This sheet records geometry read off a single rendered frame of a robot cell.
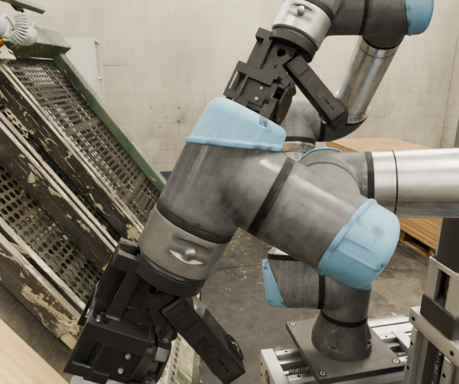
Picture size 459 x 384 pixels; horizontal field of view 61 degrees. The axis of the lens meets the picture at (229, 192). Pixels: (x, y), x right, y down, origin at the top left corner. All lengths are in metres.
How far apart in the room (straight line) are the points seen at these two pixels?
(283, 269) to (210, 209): 0.66
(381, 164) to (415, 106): 6.97
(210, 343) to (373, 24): 0.55
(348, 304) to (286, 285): 0.15
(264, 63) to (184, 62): 5.34
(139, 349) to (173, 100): 5.61
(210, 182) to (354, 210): 0.12
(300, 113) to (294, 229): 0.71
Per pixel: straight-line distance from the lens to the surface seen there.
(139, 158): 2.19
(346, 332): 1.04
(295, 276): 0.97
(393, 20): 0.73
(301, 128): 1.00
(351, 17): 0.71
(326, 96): 0.56
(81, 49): 4.53
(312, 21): 0.59
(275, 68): 0.58
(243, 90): 0.56
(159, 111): 5.91
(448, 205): 0.46
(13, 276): 0.99
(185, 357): 1.35
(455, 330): 0.83
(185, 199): 0.32
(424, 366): 0.95
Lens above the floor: 1.71
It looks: 17 degrees down
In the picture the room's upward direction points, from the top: straight up
